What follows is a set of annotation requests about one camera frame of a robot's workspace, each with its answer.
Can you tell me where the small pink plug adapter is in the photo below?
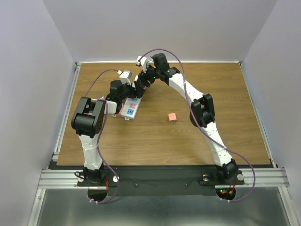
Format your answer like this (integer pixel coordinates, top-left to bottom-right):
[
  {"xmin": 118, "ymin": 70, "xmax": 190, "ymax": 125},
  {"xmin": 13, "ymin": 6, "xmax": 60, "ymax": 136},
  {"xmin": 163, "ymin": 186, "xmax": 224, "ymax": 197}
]
[{"xmin": 168, "ymin": 113, "xmax": 177, "ymax": 122}]

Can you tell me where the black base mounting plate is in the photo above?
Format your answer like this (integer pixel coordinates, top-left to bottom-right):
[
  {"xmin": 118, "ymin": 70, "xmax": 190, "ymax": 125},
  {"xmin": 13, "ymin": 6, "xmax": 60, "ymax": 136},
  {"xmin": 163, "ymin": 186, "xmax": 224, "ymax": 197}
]
[{"xmin": 47, "ymin": 164, "xmax": 245, "ymax": 197}]

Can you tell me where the aluminium frame rail left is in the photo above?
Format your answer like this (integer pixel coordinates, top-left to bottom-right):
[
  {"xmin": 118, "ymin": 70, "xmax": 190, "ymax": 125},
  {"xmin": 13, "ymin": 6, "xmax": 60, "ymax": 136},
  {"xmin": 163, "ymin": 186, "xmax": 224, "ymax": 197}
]
[{"xmin": 52, "ymin": 62, "xmax": 81, "ymax": 161}]

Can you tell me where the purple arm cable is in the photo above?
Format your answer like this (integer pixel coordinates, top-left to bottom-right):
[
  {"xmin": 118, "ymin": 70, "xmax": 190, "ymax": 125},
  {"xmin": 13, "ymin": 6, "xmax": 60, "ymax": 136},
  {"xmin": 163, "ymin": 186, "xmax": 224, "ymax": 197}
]
[
  {"xmin": 84, "ymin": 68, "xmax": 122, "ymax": 205},
  {"xmin": 141, "ymin": 48, "xmax": 257, "ymax": 203}
]

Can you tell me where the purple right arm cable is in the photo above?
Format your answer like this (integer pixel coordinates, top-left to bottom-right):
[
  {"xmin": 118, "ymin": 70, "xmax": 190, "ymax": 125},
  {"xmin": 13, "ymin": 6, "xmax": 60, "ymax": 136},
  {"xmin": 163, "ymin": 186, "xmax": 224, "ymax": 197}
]
[{"xmin": 141, "ymin": 48, "xmax": 257, "ymax": 203}]

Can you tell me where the aluminium front rail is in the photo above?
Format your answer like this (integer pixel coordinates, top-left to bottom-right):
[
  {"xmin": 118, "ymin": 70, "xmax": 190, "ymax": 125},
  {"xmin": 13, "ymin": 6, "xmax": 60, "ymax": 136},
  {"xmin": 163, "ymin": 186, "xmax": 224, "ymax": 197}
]
[{"xmin": 38, "ymin": 167, "xmax": 290, "ymax": 189}]

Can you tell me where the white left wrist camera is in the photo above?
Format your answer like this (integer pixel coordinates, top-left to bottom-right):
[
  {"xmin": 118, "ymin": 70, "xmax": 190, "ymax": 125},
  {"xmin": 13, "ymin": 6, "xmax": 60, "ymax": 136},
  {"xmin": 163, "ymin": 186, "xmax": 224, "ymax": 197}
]
[{"xmin": 117, "ymin": 70, "xmax": 132, "ymax": 85}]

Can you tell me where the white multicolour power strip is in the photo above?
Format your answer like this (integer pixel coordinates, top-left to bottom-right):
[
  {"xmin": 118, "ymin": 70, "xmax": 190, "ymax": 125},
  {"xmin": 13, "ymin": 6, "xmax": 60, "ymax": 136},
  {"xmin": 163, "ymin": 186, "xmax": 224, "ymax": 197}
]
[{"xmin": 120, "ymin": 98, "xmax": 141, "ymax": 121}]

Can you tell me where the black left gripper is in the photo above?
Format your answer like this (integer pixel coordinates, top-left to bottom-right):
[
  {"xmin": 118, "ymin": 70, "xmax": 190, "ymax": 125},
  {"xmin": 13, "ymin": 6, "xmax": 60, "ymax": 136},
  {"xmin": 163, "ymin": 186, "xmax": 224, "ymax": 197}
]
[{"xmin": 119, "ymin": 81, "xmax": 145, "ymax": 102}]

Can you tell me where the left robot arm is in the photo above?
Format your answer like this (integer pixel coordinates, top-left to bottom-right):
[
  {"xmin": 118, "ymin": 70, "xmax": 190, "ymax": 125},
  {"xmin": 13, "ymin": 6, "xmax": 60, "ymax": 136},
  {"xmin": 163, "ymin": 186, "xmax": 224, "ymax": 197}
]
[{"xmin": 71, "ymin": 76, "xmax": 145, "ymax": 186}]

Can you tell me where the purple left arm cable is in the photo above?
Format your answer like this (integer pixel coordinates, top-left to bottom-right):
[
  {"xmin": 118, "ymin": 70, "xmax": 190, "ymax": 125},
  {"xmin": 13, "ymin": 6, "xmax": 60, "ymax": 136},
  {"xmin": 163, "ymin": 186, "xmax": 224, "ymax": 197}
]
[{"xmin": 84, "ymin": 68, "xmax": 122, "ymax": 205}]

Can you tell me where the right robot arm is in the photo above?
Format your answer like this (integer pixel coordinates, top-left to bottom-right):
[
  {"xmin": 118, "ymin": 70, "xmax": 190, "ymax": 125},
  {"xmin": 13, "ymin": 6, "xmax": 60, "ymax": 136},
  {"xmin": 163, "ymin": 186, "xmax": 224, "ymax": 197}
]
[{"xmin": 136, "ymin": 53, "xmax": 238, "ymax": 184}]

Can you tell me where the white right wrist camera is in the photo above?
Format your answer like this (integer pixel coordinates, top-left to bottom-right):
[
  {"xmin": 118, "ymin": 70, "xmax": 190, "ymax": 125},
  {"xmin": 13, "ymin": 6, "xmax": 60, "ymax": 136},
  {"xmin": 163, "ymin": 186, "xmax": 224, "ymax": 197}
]
[{"xmin": 136, "ymin": 56, "xmax": 153, "ymax": 73}]

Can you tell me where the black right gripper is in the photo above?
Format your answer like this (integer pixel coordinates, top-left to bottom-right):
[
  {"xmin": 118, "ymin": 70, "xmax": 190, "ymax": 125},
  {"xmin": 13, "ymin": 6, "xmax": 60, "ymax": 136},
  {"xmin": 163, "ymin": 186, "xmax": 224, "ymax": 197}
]
[{"xmin": 137, "ymin": 62, "xmax": 160, "ymax": 88}]

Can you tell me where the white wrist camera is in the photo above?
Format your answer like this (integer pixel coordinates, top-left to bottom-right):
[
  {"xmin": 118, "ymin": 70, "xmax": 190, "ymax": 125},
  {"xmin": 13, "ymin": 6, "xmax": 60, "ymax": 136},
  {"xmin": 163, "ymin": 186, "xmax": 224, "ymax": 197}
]
[
  {"xmin": 136, "ymin": 56, "xmax": 153, "ymax": 73},
  {"xmin": 117, "ymin": 70, "xmax": 132, "ymax": 85}
]

